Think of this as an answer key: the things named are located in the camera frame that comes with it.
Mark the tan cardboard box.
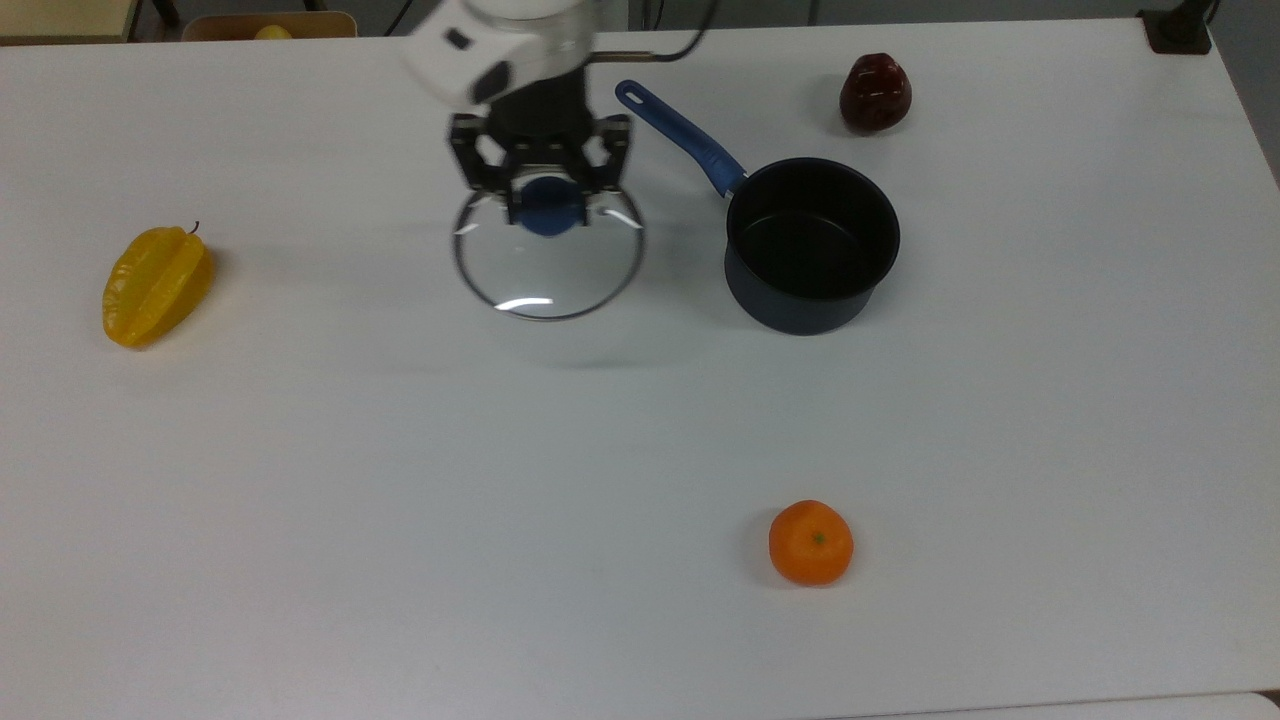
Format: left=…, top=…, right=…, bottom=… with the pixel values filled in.
left=181, top=10, right=359, bottom=42

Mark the dark blue saucepan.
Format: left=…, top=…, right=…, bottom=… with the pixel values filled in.
left=615, top=80, right=901, bottom=336

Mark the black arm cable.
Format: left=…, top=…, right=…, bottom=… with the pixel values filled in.
left=590, top=0, right=723, bottom=63

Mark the yellow star fruit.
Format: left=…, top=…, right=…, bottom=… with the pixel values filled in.
left=102, top=222, right=215, bottom=349

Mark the red apple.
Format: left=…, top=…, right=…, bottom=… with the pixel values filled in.
left=838, top=53, right=913, bottom=135

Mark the wooden board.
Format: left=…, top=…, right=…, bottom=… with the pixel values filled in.
left=0, top=0, right=142, bottom=47

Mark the glass lid with blue knob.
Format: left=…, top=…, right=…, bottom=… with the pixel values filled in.
left=453, top=174, right=646, bottom=323

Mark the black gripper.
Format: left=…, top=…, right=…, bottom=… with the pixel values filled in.
left=448, top=72, right=634, bottom=227

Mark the orange mandarin fruit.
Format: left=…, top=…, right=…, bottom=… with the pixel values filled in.
left=768, top=500, right=855, bottom=587

